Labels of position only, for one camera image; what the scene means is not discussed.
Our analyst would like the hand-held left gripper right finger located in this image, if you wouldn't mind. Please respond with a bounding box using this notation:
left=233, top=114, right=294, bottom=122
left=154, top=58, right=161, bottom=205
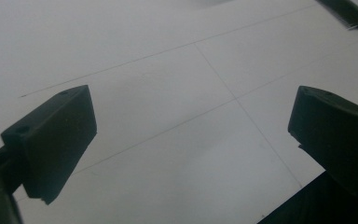
left=287, top=85, right=358, bottom=199

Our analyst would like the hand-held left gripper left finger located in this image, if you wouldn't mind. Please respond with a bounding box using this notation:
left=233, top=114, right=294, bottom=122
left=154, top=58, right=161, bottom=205
left=0, top=85, right=98, bottom=205

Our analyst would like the black comb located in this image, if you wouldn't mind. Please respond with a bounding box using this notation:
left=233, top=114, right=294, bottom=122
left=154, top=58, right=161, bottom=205
left=316, top=0, right=358, bottom=41

